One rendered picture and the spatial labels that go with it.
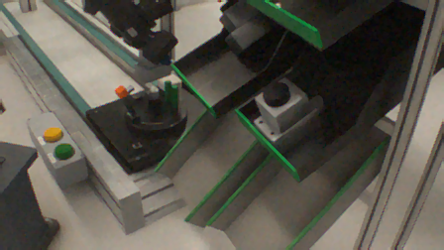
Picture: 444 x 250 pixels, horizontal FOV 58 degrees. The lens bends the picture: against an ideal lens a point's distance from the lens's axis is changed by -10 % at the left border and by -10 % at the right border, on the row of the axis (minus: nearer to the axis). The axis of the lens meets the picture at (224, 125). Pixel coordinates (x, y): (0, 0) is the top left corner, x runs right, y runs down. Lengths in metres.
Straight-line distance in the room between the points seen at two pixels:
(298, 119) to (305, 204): 0.17
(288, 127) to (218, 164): 0.25
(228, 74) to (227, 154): 0.15
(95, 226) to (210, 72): 0.41
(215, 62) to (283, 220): 0.25
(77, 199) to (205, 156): 0.34
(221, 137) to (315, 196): 0.20
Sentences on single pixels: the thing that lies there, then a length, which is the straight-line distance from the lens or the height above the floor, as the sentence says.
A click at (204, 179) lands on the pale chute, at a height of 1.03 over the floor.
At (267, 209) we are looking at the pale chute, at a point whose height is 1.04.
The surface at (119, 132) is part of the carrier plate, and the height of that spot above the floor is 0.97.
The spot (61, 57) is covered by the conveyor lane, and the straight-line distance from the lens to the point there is 1.42.
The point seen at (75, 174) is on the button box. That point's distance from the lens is 0.91.
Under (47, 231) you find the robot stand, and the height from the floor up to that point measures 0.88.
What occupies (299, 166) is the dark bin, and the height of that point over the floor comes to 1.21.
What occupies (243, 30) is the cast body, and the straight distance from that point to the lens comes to 0.61.
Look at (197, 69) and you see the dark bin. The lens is 0.66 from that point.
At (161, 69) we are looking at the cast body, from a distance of 0.88.
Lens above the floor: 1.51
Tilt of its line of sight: 35 degrees down
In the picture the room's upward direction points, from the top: 2 degrees clockwise
